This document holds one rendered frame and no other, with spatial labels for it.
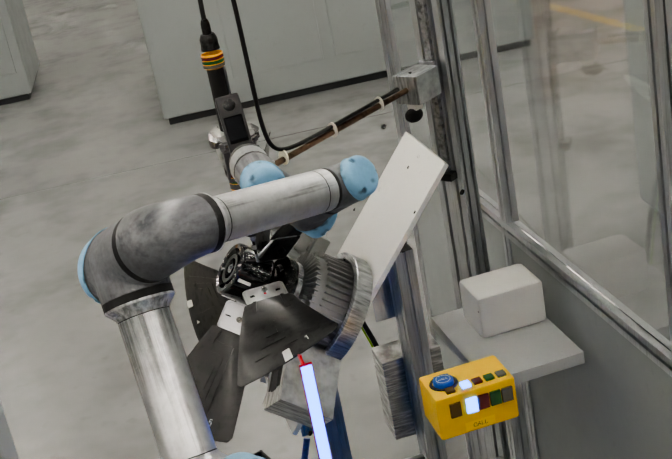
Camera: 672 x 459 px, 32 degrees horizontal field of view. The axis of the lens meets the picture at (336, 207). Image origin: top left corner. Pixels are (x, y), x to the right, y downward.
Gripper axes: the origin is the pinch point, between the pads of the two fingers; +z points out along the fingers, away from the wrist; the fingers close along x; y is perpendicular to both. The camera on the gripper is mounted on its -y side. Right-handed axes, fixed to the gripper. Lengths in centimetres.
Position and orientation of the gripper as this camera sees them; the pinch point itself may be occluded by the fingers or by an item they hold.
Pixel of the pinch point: (226, 125)
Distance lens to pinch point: 240.3
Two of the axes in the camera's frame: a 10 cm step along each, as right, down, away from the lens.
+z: -2.7, -3.2, 9.1
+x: 9.5, -2.6, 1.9
